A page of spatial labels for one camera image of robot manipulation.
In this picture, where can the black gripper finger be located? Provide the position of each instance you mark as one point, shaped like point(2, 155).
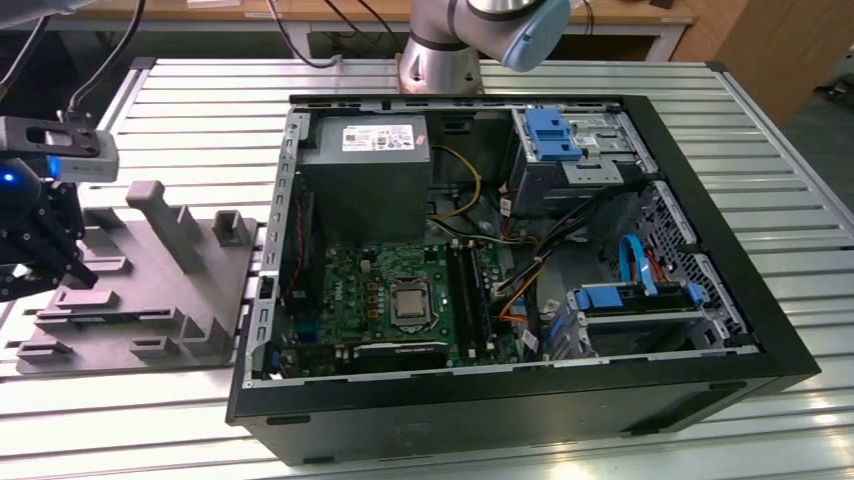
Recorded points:
point(68, 220)
point(17, 280)

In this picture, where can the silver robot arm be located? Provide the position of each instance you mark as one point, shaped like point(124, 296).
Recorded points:
point(437, 55)

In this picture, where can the grey parts rack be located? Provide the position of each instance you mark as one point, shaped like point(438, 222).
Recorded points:
point(168, 300)

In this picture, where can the green motherboard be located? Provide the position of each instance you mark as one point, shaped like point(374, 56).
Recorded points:
point(348, 280)

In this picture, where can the grey power supply unit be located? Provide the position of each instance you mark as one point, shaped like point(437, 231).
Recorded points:
point(361, 200)

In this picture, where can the silver CPU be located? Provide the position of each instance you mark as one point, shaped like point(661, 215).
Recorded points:
point(413, 304)

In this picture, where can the black graphics card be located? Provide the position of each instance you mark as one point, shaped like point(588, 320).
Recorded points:
point(401, 350)

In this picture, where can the wooden desk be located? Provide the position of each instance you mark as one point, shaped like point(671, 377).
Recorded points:
point(361, 12)

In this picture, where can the black PC case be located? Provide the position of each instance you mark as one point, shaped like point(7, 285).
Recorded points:
point(468, 410)

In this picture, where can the blue plastic drive latch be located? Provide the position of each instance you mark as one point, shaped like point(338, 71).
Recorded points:
point(551, 135)

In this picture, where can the metal drive cage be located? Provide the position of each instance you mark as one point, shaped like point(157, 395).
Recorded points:
point(588, 175)

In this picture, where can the hard disk in blue carrier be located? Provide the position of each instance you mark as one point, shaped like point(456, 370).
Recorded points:
point(604, 299)

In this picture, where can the wooden cabinet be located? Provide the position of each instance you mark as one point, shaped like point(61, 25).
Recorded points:
point(768, 50)

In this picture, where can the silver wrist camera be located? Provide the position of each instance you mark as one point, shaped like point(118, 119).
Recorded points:
point(84, 165)

